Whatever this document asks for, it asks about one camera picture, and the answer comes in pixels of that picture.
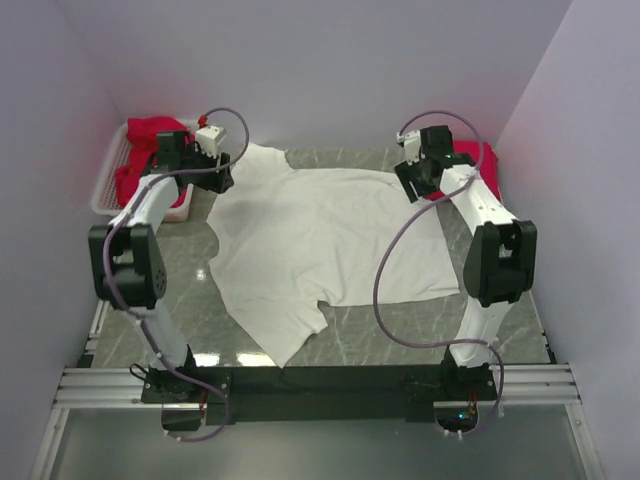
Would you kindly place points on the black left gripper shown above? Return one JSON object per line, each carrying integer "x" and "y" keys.
{"x": 217, "y": 182}

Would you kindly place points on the folded red t shirt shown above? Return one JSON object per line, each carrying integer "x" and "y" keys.
{"x": 489, "y": 162}

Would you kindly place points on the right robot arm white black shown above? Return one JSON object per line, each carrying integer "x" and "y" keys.
{"x": 499, "y": 265}

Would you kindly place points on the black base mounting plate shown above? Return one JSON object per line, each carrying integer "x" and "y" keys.
{"x": 260, "y": 394}

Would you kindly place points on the white plastic laundry basket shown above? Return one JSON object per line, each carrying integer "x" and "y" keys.
{"x": 104, "y": 199}

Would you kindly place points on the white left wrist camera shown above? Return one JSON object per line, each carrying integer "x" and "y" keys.
{"x": 209, "y": 137}

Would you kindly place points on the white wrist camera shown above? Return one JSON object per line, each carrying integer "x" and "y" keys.
{"x": 411, "y": 145}
{"x": 209, "y": 137}

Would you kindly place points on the red t shirt in basket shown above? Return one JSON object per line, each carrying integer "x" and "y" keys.
{"x": 142, "y": 136}

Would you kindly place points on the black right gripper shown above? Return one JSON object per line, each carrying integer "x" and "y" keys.
{"x": 405, "y": 174}

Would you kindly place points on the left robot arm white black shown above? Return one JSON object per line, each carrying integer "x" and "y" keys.
{"x": 128, "y": 268}

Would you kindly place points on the white t shirt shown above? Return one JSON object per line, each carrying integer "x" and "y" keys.
{"x": 291, "y": 239}

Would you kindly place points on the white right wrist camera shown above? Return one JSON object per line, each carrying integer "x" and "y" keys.
{"x": 411, "y": 145}

